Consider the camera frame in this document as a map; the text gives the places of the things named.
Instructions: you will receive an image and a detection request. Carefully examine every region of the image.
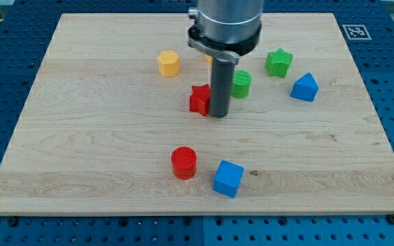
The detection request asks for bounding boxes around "yellow hexagon block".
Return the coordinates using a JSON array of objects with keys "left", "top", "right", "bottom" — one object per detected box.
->
[{"left": 157, "top": 50, "right": 181, "bottom": 77}]

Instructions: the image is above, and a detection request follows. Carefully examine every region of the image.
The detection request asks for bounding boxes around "red cylinder block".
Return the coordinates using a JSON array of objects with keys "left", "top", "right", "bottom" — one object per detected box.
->
[{"left": 170, "top": 146, "right": 197, "bottom": 180}]

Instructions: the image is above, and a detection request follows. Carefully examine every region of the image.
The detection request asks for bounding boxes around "red star block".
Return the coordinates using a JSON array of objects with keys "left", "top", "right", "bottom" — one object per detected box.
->
[{"left": 189, "top": 84, "right": 211, "bottom": 116}]

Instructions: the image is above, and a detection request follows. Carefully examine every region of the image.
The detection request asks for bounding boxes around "blue pentagon block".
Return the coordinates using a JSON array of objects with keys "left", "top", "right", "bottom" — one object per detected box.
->
[{"left": 290, "top": 72, "right": 319, "bottom": 102}]

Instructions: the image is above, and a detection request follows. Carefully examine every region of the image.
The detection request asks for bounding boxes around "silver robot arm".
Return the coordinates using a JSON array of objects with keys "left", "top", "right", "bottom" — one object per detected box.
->
[{"left": 187, "top": 0, "right": 264, "bottom": 118}]

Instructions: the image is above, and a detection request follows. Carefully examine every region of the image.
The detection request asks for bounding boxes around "green star block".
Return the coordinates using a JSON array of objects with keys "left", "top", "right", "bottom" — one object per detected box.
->
[{"left": 265, "top": 48, "right": 293, "bottom": 78}]

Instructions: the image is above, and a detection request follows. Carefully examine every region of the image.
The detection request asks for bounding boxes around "blue cube block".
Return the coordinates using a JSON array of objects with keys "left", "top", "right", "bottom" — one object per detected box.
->
[{"left": 213, "top": 160, "right": 244, "bottom": 197}]

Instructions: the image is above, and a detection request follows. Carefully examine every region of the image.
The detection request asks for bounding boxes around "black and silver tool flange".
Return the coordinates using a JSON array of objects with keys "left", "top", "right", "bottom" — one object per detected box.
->
[{"left": 188, "top": 8, "right": 262, "bottom": 65}]

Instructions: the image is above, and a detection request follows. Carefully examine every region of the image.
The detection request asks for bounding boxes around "yellow block behind rod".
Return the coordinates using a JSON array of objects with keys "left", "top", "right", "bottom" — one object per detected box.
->
[{"left": 205, "top": 55, "right": 213, "bottom": 64}]

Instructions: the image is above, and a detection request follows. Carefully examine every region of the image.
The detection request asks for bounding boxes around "wooden board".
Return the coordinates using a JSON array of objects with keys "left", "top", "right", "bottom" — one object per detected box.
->
[{"left": 0, "top": 13, "right": 394, "bottom": 217}]

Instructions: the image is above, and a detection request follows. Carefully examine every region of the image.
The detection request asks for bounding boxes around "green cylinder block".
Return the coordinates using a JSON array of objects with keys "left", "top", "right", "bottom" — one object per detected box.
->
[{"left": 231, "top": 70, "right": 252, "bottom": 98}]

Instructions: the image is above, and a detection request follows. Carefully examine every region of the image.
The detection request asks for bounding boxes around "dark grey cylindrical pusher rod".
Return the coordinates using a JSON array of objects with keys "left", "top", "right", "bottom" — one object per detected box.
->
[{"left": 209, "top": 58, "right": 235, "bottom": 118}]

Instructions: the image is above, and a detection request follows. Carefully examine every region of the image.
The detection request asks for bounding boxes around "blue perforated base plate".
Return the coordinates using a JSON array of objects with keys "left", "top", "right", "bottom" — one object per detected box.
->
[{"left": 0, "top": 0, "right": 394, "bottom": 245}]

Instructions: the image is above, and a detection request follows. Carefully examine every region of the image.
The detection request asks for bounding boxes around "white fiducial marker tag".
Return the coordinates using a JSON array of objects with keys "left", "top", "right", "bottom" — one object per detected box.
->
[{"left": 343, "top": 24, "right": 371, "bottom": 40}]

